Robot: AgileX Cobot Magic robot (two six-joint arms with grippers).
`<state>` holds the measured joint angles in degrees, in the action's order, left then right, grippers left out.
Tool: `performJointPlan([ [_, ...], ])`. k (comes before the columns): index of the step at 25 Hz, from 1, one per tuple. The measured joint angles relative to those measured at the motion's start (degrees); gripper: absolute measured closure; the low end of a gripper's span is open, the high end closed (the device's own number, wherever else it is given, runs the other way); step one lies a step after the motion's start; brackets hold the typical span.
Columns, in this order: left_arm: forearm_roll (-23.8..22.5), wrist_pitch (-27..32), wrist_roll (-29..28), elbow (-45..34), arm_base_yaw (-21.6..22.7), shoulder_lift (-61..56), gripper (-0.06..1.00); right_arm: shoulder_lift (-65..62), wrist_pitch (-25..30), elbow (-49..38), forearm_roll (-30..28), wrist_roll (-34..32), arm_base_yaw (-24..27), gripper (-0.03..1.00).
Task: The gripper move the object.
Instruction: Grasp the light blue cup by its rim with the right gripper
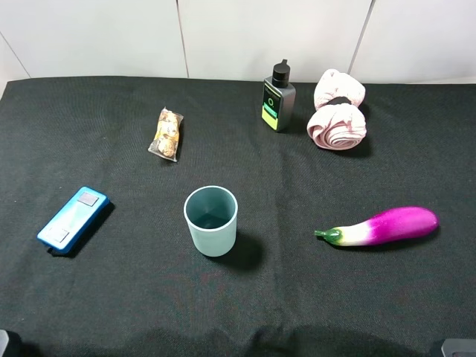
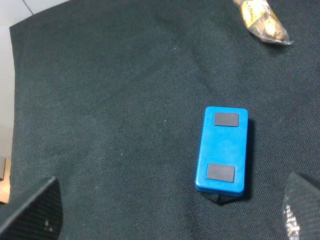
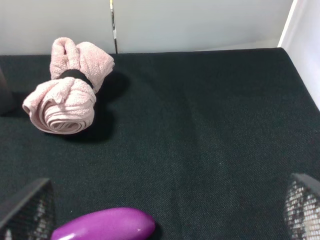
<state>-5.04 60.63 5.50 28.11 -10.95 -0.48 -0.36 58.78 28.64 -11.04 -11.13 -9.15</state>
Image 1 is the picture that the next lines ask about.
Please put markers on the light blue plastic cup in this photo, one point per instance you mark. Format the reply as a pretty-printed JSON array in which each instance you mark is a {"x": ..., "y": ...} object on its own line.
[{"x": 211, "y": 216}]

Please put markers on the clear snack packet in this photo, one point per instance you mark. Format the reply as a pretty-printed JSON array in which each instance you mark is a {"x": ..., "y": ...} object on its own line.
[{"x": 166, "y": 141}]

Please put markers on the grey bottle with black cap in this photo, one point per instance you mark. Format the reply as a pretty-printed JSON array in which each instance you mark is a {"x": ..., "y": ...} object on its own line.
[{"x": 278, "y": 97}]

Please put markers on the rolled pink towel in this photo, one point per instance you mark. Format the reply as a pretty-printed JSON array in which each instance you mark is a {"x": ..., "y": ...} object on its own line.
[{"x": 337, "y": 124}]

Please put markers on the black table cloth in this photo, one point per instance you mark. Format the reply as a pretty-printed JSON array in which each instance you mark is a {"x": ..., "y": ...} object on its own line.
[{"x": 134, "y": 284}]

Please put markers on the purple toy eggplant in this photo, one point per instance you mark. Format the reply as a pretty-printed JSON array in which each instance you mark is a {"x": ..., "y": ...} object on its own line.
[{"x": 392, "y": 225}]

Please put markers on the blue rectangular box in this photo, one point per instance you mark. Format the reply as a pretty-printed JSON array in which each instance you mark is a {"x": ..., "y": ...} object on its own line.
[{"x": 65, "y": 228}]

